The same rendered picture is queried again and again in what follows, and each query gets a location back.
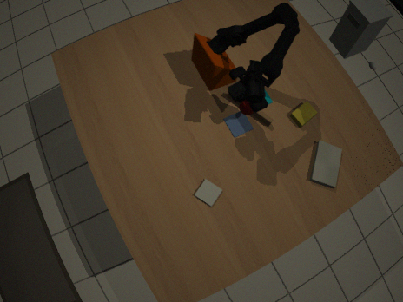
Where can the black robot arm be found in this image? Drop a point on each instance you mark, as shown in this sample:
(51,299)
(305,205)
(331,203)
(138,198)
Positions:
(271,64)

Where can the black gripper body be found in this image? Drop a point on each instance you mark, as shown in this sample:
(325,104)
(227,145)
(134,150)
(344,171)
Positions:
(240,72)

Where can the grey square tile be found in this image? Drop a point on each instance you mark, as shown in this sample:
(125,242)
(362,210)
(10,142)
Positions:
(208,192)

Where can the yellow rectangular block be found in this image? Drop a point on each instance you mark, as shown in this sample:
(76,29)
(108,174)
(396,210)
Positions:
(303,114)

